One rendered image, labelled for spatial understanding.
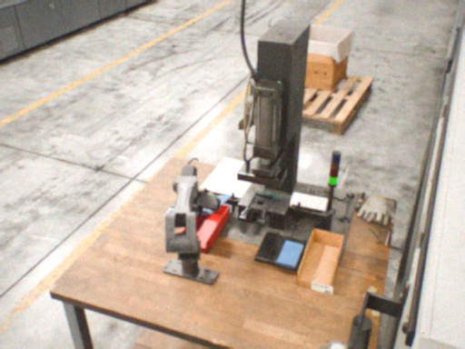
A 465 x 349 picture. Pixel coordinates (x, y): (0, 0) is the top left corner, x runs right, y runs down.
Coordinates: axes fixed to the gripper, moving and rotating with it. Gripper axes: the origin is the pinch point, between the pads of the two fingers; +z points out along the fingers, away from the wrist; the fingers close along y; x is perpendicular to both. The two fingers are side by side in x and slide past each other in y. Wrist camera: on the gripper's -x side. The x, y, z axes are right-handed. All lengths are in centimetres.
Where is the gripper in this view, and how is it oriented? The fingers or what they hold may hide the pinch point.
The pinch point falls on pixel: (199, 211)
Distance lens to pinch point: 188.5
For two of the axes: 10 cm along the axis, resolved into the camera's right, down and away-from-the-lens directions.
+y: 2.9, -8.7, 3.9
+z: 1.6, 4.4, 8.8
